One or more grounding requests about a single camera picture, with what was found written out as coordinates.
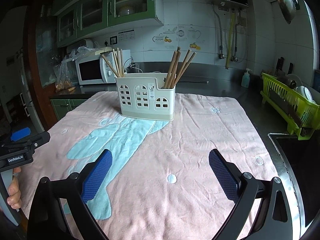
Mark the crumpled clear plastic bag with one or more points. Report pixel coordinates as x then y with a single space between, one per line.
87 51

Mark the brown wooden door frame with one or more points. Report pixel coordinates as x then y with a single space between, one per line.
32 67

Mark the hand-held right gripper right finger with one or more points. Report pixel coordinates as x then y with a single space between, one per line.
223 177

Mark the metal water pipe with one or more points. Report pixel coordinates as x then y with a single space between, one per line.
236 45

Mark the black wall socket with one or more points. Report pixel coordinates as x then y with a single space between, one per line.
113 40

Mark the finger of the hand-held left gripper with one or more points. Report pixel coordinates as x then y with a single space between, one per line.
21 133

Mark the clear bag with food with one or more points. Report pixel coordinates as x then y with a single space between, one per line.
62 77

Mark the white wall label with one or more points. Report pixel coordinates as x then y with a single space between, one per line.
126 35

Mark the bunch of wooden chopsticks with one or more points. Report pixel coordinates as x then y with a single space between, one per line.
171 72

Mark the white kitchen appliance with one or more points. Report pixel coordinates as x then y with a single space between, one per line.
85 43

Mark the hanging metal wok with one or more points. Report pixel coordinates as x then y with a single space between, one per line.
285 0

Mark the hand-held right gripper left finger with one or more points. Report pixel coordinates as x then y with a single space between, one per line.
97 177

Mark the green plastic dish rack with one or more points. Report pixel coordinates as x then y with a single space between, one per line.
280 97

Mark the yellow gas pipe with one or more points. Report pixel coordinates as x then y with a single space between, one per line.
230 40

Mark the pink and blue blanket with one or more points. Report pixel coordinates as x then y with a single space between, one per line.
175 150

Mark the hand soap pump bottle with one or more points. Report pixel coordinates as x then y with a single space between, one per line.
245 80

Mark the wooden rolling pin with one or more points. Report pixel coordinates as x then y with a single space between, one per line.
287 82

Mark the white wall socket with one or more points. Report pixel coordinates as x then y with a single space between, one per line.
106 42

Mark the stainless steel sink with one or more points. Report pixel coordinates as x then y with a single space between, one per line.
300 160

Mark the cream plastic utensil holder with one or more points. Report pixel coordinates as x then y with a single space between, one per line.
145 110

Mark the green wall cabinet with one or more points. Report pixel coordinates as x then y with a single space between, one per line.
100 7

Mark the green base cabinet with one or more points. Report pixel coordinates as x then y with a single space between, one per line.
67 106

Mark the white bowl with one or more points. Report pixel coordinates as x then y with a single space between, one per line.
303 93

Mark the white microwave oven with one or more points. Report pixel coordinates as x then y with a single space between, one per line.
87 71

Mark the person's left hand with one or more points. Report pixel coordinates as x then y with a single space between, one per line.
14 193

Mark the white refrigerator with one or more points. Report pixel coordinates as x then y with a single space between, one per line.
27 92

